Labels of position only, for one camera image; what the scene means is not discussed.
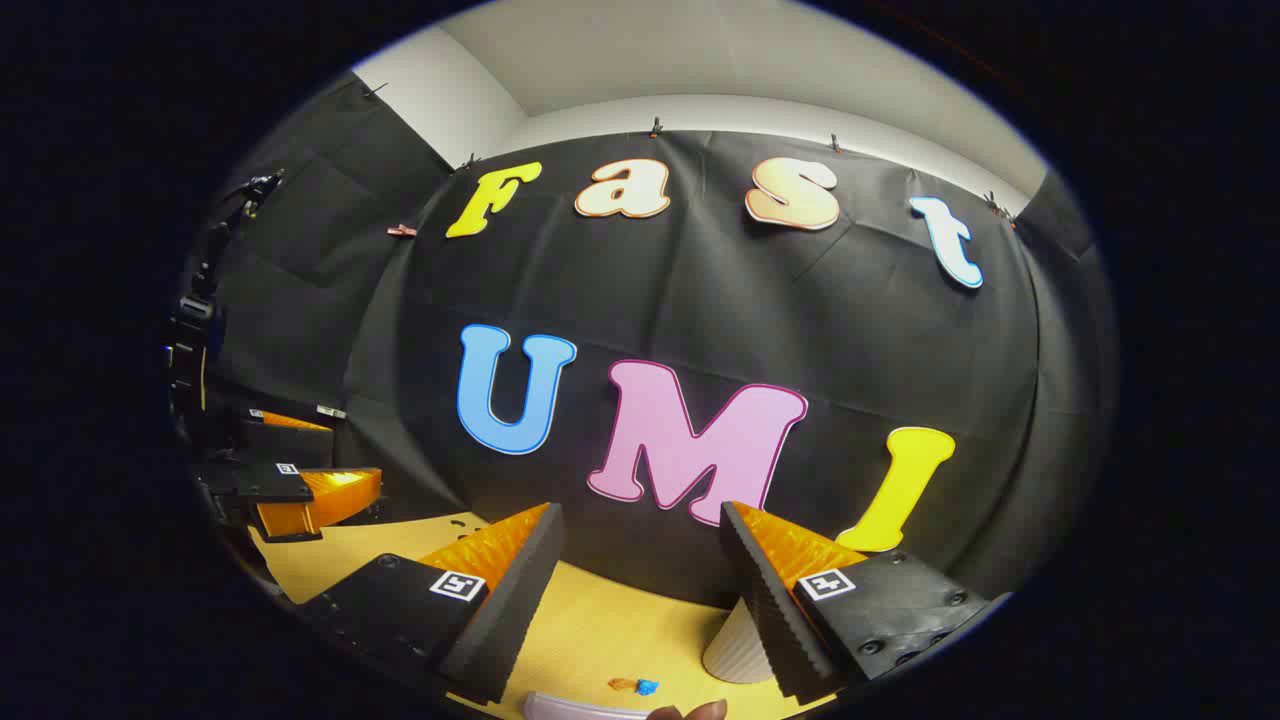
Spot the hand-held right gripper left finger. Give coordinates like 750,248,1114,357
298,502,565,705

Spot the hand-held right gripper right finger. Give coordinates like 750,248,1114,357
720,501,991,704

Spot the white ribbed garbage bin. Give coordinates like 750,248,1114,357
702,597,777,686

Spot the pale purple dustpan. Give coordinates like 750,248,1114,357
523,690,653,720

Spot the yellow wooden desktop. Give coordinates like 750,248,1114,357
248,512,841,720

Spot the black backdrop cloth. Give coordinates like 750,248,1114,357
190,72,1116,611

